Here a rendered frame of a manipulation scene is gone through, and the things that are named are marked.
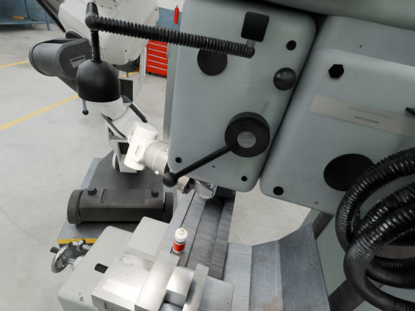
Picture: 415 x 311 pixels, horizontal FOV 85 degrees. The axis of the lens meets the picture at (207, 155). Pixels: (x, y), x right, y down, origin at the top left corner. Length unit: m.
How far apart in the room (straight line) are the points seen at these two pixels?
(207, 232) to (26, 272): 1.38
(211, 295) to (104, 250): 0.55
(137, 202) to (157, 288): 0.81
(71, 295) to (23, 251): 1.11
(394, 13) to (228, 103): 0.21
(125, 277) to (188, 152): 0.43
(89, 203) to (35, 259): 0.72
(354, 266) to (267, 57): 0.27
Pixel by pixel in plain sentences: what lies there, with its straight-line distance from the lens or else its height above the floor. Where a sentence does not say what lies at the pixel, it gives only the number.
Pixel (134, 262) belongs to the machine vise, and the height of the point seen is 0.97.
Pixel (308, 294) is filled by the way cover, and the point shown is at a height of 1.02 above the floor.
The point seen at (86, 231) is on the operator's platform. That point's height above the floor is 0.40.
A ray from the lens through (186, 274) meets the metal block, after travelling 0.65.
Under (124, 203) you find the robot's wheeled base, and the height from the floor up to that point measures 0.59.
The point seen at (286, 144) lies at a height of 1.46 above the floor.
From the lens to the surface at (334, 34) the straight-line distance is 0.35.
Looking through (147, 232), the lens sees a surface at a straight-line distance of 0.98.
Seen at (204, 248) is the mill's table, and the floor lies 0.90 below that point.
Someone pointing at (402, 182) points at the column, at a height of 1.40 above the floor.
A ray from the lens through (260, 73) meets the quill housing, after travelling 0.35.
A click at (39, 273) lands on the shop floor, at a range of 1.97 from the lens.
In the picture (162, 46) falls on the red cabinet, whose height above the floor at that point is 0.69.
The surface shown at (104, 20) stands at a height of 1.58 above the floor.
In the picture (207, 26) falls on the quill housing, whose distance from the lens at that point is 0.35.
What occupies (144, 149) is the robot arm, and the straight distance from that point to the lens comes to 0.64.
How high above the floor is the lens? 1.61
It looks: 33 degrees down
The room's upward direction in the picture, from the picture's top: 12 degrees clockwise
